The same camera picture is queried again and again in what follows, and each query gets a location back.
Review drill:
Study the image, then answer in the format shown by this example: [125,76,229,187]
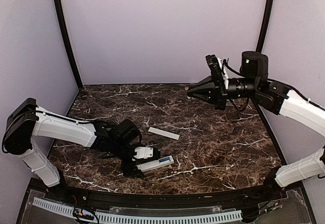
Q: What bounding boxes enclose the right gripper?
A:
[187,71,259,110]

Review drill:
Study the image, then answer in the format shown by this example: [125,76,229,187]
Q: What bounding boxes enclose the white remote control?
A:
[137,155,174,172]

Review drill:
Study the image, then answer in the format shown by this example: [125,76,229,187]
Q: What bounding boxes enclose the blue battery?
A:
[158,157,172,164]

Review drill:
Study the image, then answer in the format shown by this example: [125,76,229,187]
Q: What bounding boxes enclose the white remote battery cover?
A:
[148,127,180,140]

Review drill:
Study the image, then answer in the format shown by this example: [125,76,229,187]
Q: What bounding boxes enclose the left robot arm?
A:
[2,98,144,202]

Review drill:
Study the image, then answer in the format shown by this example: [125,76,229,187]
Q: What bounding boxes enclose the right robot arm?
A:
[186,51,324,201]

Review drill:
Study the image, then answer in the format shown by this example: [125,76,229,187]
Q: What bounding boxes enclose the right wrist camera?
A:
[205,54,229,82]

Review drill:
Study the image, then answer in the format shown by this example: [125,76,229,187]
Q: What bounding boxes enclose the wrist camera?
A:
[205,54,229,82]
[132,146,161,161]

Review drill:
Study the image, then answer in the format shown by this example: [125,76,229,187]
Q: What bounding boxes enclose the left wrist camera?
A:
[132,146,161,161]

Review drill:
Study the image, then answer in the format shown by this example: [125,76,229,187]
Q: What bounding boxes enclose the white slotted cable duct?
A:
[32,197,242,223]

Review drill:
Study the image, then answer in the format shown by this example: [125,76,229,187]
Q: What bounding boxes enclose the black front rail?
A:
[27,178,305,211]

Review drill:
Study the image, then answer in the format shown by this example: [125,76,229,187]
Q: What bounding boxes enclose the right black frame post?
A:
[256,0,273,53]

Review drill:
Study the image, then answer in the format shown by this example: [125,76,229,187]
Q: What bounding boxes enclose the black frame post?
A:
[256,0,273,53]
[54,0,83,90]

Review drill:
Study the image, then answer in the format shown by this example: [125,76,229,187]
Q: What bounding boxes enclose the left black frame post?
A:
[54,0,83,90]

